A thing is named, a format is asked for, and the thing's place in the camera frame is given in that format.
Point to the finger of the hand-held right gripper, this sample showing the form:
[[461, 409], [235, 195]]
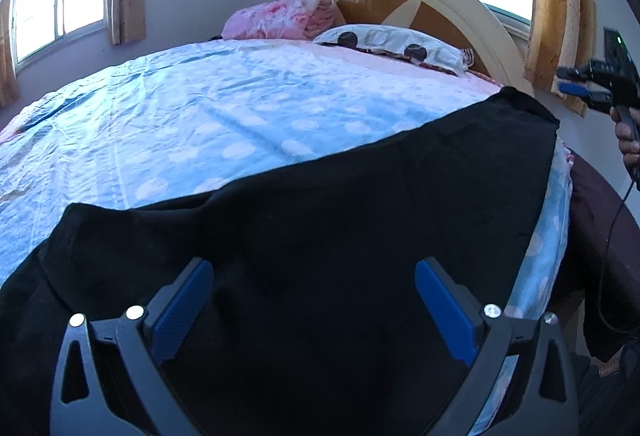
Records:
[[575, 73], [580, 91]]

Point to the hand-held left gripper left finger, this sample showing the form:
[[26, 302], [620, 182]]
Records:
[[182, 311]]

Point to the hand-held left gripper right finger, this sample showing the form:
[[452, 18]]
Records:
[[447, 311]]

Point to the black pants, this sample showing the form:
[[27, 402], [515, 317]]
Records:
[[325, 241]]

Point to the person's right hand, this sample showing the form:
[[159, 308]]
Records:
[[625, 138]]

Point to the cream and brown headboard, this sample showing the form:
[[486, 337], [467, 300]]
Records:
[[465, 10]]

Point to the person's dark clothing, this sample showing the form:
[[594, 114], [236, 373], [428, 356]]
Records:
[[600, 241]]

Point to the white printed pillow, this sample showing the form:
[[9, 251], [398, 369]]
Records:
[[385, 40]]

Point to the blue dotted bed sheet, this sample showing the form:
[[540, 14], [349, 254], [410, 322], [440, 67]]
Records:
[[200, 115]]

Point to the pink floral folded blanket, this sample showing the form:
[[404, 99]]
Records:
[[280, 18]]

